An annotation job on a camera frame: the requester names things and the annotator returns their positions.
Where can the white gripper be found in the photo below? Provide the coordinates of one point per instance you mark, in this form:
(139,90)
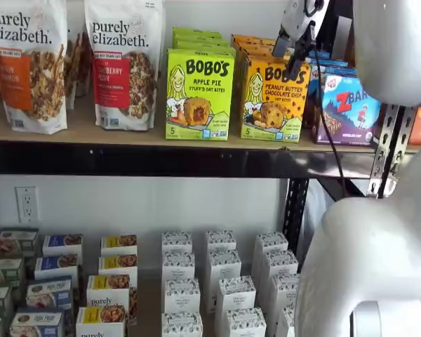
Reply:
(294,21)

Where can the orange Bobo's oat bites box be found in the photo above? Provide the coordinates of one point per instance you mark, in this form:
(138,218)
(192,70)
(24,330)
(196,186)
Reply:
(252,45)
(249,37)
(273,112)
(256,52)

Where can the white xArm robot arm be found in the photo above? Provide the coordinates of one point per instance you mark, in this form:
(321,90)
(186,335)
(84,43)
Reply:
(372,263)

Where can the blue purple ZBar box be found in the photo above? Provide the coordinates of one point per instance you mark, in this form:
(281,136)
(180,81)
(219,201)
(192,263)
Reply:
(321,55)
(331,64)
(347,119)
(333,72)

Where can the green Bobo's apple pie box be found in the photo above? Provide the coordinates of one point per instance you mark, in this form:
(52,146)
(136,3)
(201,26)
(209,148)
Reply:
(196,31)
(203,45)
(200,105)
(200,38)

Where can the white floral printed box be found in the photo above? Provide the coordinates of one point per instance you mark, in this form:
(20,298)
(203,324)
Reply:
(224,267)
(220,240)
(286,323)
(181,296)
(245,323)
(177,242)
(271,244)
(280,261)
(178,267)
(235,295)
(182,324)
(284,291)

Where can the light wooden shelf board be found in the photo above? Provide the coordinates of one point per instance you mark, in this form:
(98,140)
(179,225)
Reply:
(77,130)

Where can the white granola box yellow label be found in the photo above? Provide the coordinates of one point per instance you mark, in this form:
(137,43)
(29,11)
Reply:
(119,244)
(108,291)
(118,265)
(100,321)

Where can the brown fibreboard shelf board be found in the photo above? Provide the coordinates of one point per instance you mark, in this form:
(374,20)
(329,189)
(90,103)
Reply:
(149,305)

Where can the white granola box blue label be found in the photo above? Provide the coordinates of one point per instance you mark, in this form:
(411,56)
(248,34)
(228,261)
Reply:
(58,267)
(63,244)
(36,323)
(49,295)

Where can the black metal shelving rack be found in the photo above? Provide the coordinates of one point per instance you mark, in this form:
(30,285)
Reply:
(126,158)
(407,130)

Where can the granola bag red label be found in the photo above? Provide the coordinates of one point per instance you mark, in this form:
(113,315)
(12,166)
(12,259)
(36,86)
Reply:
(123,87)

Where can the white purely elizabeth granola bag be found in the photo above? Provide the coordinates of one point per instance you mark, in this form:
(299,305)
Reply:
(75,70)

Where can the granola bag orange label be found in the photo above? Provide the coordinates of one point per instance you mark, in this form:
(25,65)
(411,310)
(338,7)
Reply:
(31,87)

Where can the white wall power outlet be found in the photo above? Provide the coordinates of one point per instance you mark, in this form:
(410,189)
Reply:
(27,204)

